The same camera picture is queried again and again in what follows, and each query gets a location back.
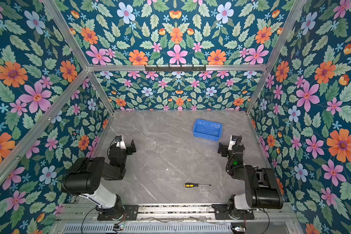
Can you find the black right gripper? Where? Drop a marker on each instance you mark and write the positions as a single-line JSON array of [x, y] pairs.
[[225, 148]]

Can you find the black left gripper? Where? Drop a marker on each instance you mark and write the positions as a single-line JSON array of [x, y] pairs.
[[128, 147]]

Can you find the yellow black handled screwdriver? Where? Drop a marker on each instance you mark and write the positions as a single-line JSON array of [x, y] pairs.
[[193, 185]]

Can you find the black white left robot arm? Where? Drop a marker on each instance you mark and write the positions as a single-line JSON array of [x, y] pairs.
[[84, 178]]

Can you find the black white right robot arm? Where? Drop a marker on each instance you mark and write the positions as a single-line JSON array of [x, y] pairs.
[[261, 187]]

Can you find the blue plastic bin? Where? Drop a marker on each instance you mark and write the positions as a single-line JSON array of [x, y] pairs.
[[207, 130]]

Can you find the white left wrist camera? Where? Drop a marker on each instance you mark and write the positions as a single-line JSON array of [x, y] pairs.
[[119, 142]]

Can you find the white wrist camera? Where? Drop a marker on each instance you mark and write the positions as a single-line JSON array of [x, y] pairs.
[[234, 141], [119, 142]]

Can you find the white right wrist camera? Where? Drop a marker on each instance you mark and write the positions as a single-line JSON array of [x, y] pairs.
[[234, 141]]

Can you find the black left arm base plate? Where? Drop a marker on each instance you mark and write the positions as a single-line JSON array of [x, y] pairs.
[[119, 213]]

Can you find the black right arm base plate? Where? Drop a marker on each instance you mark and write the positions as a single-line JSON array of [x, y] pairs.
[[227, 212]]

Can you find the white ventilated cable duct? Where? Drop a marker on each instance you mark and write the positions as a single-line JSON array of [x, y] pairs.
[[147, 228]]

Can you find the aluminium front mounting rail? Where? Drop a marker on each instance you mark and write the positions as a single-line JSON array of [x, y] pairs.
[[174, 212]]

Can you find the black hook rail on frame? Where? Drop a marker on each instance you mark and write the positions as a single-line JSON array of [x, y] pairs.
[[175, 68]]

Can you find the aluminium cage frame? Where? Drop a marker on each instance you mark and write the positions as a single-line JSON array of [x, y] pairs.
[[88, 71]]

